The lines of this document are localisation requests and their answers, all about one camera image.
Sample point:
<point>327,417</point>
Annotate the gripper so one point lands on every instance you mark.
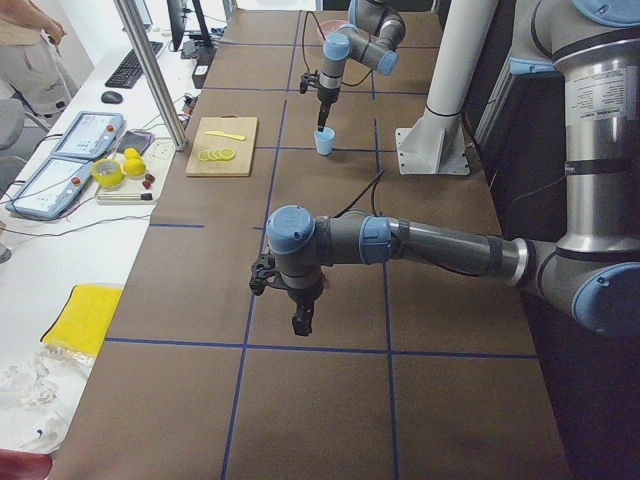
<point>327,96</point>
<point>304,298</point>

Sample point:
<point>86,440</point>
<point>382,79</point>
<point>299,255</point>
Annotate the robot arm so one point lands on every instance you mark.
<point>371,37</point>
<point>592,272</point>

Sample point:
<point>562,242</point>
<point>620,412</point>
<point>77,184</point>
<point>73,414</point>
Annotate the light blue cup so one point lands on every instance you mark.
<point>324,140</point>

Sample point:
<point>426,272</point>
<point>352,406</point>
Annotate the pink bowl with ice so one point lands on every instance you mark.
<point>328,27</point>

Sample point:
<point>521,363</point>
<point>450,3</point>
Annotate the yellow plastic knife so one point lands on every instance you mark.
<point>222,134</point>

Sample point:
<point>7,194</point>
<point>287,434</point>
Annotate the wooden cutting board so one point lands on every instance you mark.
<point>241,164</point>

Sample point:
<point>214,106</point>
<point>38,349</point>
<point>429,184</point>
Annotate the lemon slice four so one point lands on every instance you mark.
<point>230,153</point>

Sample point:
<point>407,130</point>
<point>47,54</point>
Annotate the white pillar with base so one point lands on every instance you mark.
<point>435,143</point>

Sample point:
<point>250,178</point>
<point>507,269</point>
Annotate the white tray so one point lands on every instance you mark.
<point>158,158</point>

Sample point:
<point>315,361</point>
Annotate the black monitor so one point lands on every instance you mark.
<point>178,12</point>

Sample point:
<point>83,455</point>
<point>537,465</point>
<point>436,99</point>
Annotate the dark purple wallet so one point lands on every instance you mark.
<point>136,139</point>

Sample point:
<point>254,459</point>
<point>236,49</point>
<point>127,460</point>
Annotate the yellow lemon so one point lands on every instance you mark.
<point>131,153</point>
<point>134,167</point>

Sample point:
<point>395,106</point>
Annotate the black keyboard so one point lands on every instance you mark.
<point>127,73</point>

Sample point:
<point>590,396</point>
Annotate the black computer mouse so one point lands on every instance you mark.
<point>111,97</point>

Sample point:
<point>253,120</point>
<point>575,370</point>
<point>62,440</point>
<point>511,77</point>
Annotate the yellow cloth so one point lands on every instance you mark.
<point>83,322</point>

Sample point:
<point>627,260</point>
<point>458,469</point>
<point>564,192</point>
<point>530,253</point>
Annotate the yellow tape roll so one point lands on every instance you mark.
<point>107,173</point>

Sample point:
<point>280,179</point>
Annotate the upper teach pendant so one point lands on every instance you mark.
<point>90,135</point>

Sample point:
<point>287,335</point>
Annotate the teach pendant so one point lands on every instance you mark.
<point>51,189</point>
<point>90,135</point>

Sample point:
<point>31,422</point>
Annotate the clear plastic bag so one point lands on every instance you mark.
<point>39,398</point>

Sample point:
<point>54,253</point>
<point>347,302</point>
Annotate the lower teach pendant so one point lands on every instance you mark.
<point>51,189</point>

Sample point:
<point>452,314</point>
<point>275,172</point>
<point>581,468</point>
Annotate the person at desk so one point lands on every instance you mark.
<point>30,62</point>

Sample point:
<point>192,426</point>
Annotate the aluminium frame post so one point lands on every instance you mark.
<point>147,58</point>

